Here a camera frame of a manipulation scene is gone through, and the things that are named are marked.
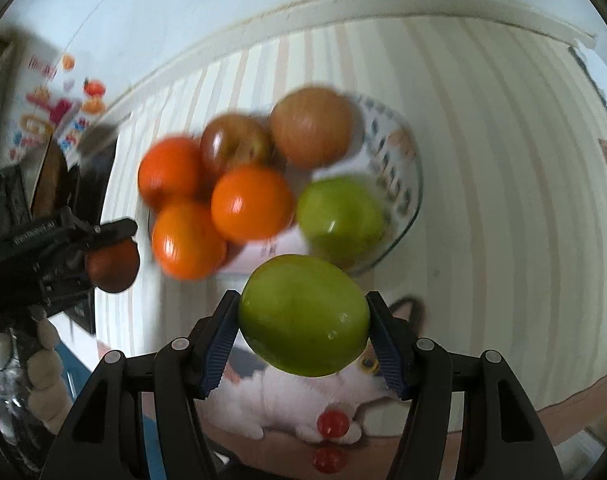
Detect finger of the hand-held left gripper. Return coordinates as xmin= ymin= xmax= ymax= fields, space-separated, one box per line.
xmin=64 ymin=208 xmax=138 ymax=256
xmin=36 ymin=272 xmax=92 ymax=311

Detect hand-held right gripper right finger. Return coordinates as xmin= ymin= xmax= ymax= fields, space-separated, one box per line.
xmin=366 ymin=291 xmax=564 ymax=480

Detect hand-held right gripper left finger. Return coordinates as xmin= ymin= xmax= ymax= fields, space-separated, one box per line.
xmin=38 ymin=290 xmax=242 ymax=480

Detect small dark red apple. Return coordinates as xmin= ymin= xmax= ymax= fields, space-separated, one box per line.
xmin=85 ymin=239 xmax=140 ymax=294

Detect green apple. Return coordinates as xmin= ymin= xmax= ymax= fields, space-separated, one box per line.
xmin=238 ymin=254 xmax=371 ymax=378
xmin=296 ymin=176 xmax=388 ymax=271

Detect large orange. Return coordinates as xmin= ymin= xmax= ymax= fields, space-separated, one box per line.
xmin=211 ymin=164 xmax=297 ymax=243

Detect red-green apple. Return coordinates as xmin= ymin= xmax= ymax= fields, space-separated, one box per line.
xmin=200 ymin=114 xmax=274 ymax=178

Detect oval leaf-patterned plate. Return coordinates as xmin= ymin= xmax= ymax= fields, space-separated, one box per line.
xmin=146 ymin=92 xmax=424 ymax=278

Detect pale brown apple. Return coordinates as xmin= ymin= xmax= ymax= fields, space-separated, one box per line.
xmin=270 ymin=86 xmax=355 ymax=170

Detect person's left hand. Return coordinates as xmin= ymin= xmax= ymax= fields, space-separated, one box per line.
xmin=26 ymin=320 xmax=70 ymax=432

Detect striped cat-print mat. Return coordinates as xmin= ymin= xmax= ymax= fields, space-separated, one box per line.
xmin=91 ymin=15 xmax=607 ymax=480

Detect white cloth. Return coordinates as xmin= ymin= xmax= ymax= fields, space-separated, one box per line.
xmin=571 ymin=45 xmax=607 ymax=128

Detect colourful wall stickers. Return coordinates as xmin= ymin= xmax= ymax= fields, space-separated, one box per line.
xmin=6 ymin=52 xmax=109 ymax=161

